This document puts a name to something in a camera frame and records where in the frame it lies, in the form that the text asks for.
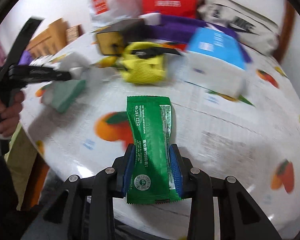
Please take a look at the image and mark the green snack packet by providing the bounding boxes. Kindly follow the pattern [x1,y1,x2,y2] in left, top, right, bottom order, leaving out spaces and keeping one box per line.
[126,96,181,205]

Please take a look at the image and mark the green sponge cloth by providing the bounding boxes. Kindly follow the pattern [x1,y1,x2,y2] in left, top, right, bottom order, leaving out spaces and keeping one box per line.
[40,80,86,113]

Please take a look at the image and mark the white soft cloth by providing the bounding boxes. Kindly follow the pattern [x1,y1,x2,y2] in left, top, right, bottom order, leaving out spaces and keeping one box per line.
[53,52,90,81]

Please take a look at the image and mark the yellow mesh pouch black straps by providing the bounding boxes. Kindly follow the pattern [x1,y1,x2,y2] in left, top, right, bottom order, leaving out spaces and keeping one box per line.
[118,42,183,84]

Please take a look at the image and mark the person's left hand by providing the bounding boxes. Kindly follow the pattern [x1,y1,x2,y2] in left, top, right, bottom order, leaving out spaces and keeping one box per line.
[0,91,25,137]

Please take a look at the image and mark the wooden headboard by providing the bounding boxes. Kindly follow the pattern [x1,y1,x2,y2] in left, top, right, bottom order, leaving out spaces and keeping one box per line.
[26,18,68,59]

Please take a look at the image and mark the brown framed board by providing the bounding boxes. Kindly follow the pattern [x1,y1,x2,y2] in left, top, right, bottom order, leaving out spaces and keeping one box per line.
[66,24,84,44]

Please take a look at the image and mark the fruit print tablecloth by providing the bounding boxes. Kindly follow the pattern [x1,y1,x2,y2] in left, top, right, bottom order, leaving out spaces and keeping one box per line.
[21,48,300,239]

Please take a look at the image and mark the blue tissue pack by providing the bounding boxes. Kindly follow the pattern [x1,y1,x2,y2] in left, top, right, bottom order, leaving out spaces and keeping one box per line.
[184,28,246,98]

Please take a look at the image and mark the dark green tin box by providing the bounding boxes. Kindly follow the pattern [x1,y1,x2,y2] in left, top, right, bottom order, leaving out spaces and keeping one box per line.
[95,18,146,56]

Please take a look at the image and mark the white Miniso plastic bag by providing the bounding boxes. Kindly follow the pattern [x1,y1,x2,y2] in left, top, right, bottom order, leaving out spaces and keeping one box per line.
[88,0,141,29]

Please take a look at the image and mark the purple towel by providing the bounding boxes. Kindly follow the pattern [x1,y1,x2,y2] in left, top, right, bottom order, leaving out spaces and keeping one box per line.
[133,12,239,59]

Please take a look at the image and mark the grey Nike bag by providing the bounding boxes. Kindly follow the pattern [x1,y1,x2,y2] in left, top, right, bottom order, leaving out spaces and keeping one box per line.
[197,0,279,55]

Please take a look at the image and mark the brown wooden door frame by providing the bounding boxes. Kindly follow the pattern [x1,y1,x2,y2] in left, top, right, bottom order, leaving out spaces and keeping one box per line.
[273,0,296,64]

